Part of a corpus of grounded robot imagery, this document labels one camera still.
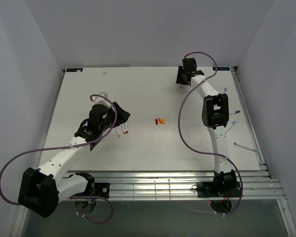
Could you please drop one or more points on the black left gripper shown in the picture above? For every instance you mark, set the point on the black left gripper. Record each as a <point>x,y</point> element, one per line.
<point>123,115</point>

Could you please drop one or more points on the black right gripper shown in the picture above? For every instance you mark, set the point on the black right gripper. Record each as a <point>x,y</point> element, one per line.
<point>179,79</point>

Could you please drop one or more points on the orange capped white marker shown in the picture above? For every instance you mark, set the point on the orange capped white marker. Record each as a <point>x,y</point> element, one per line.
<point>123,129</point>

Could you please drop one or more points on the red white marker body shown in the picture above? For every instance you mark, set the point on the red white marker body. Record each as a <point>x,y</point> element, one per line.
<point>126,129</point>

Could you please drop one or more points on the thin purple pen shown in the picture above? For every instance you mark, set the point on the thin purple pen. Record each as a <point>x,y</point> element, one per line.
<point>235,112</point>

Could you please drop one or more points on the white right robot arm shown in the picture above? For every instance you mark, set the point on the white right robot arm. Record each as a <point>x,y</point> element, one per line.
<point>215,116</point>

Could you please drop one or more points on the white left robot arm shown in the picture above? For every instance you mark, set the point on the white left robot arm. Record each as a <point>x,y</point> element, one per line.
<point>43,188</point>

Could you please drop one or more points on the green tipped thin pen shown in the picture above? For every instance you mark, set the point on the green tipped thin pen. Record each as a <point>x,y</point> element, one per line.
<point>246,148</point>

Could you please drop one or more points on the right blue table sticker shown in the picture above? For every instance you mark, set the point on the right blue table sticker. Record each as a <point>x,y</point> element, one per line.
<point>221,68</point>

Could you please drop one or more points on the blue table sticker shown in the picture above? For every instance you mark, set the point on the blue table sticker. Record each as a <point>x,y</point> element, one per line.
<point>221,68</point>
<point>74,70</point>

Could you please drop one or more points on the left blue table sticker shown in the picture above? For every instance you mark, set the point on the left blue table sticker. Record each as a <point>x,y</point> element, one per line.
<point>74,70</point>

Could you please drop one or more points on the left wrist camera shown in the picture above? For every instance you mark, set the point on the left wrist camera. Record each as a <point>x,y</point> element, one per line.
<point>97,97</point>

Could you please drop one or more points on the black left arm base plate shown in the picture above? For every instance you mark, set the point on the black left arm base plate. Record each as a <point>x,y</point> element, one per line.
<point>100,190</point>

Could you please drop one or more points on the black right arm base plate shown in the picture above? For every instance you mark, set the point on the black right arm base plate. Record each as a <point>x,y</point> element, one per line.
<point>208,190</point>

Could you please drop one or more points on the aluminium front rail frame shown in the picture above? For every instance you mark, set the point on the aluminium front rail frame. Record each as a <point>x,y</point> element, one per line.
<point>161,186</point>

